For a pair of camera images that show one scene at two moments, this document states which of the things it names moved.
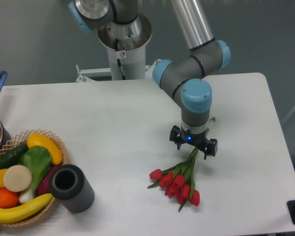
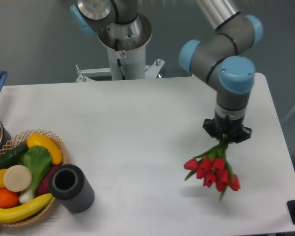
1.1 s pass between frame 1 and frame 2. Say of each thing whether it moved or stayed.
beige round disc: stayed
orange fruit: stayed
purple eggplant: stayed
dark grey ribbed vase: stayed
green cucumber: stayed
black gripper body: moved
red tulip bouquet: moved
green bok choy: stayed
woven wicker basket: stayed
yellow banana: stayed
